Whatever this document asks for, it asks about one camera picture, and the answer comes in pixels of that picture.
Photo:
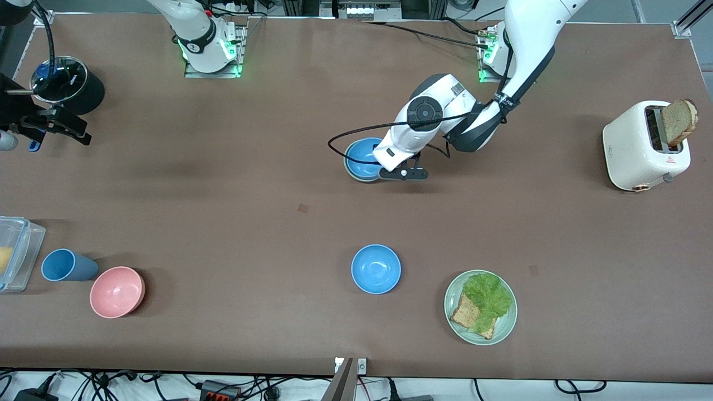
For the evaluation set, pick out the aluminium frame bar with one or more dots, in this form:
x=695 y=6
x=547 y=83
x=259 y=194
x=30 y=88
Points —
x=690 y=16

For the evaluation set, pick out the metal corner bracket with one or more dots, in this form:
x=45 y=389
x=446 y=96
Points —
x=43 y=18

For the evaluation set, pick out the white toaster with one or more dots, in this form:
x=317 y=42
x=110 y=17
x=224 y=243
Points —
x=629 y=150

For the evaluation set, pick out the brown toast slice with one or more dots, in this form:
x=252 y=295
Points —
x=679 y=120

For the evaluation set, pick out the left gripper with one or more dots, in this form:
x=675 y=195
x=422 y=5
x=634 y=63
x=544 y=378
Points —
x=375 y=146

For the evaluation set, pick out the yellow food piece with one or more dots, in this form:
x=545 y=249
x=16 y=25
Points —
x=4 y=260

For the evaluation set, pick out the black power adapter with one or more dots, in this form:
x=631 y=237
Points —
x=33 y=395

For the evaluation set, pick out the clear plastic food container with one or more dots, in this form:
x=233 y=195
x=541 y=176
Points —
x=25 y=250

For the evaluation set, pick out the brown bread slice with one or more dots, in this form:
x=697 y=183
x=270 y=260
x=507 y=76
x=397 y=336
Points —
x=463 y=314

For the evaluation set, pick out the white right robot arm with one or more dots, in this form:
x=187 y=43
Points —
x=195 y=28

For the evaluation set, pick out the grey camera mount bar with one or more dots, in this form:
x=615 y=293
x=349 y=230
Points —
x=341 y=384

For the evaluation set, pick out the white power strip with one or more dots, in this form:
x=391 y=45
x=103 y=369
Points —
x=370 y=11

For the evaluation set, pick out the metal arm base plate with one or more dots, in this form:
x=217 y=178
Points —
x=487 y=55
x=240 y=47

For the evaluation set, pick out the green plate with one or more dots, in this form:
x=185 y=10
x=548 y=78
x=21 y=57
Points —
x=504 y=326

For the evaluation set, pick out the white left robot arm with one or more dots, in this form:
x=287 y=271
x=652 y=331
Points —
x=529 y=39

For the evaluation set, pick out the pink bowl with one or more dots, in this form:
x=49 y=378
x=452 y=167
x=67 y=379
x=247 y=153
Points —
x=117 y=292

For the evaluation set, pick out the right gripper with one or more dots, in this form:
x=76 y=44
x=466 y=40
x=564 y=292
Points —
x=12 y=107

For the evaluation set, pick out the green bowl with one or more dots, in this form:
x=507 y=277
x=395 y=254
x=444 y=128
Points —
x=348 y=167

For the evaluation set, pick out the green lettuce leaf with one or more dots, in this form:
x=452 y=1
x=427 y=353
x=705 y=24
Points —
x=489 y=298

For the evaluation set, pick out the blue cup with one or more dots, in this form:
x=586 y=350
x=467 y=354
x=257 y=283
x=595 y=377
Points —
x=67 y=266

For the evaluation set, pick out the black orange power brick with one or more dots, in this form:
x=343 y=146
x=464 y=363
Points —
x=220 y=391

